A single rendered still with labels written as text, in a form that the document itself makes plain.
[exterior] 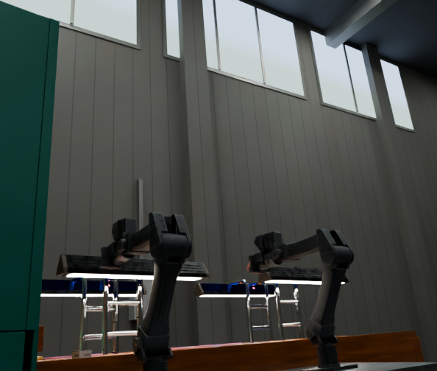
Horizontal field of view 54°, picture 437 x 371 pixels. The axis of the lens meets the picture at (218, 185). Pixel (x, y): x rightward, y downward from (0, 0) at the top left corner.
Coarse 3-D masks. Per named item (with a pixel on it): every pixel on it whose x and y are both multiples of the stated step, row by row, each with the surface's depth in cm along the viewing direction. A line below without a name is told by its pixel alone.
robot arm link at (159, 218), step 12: (156, 216) 111; (180, 216) 115; (144, 228) 121; (156, 228) 108; (168, 228) 115; (180, 228) 112; (132, 240) 125; (144, 240) 120; (156, 240) 107; (132, 252) 128; (144, 252) 129; (156, 252) 106
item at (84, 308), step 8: (72, 280) 205; (80, 320) 189; (80, 328) 188; (80, 336) 186; (88, 336) 188; (96, 336) 190; (112, 336) 194; (80, 344) 185; (112, 344) 194; (112, 352) 193
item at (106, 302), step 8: (104, 280) 176; (136, 280) 185; (104, 288) 175; (136, 288) 184; (104, 296) 174; (136, 296) 183; (104, 304) 172; (112, 304) 174; (120, 304) 177; (128, 304) 179; (136, 304) 181; (104, 312) 171; (104, 320) 170; (104, 328) 169; (104, 336) 168; (104, 344) 167; (104, 352) 166
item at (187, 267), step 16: (64, 256) 152; (80, 256) 156; (96, 256) 160; (64, 272) 148; (80, 272) 151; (96, 272) 155; (112, 272) 158; (128, 272) 162; (144, 272) 166; (192, 272) 180; (208, 272) 185
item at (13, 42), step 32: (0, 32) 126; (32, 32) 133; (0, 64) 123; (32, 64) 129; (0, 96) 120; (32, 96) 126; (0, 128) 117; (32, 128) 123; (0, 160) 115; (32, 160) 120; (0, 192) 112; (32, 192) 117; (0, 224) 110; (32, 224) 115; (0, 256) 107; (32, 256) 112; (0, 288) 105; (32, 288) 109; (0, 320) 103; (32, 320) 107
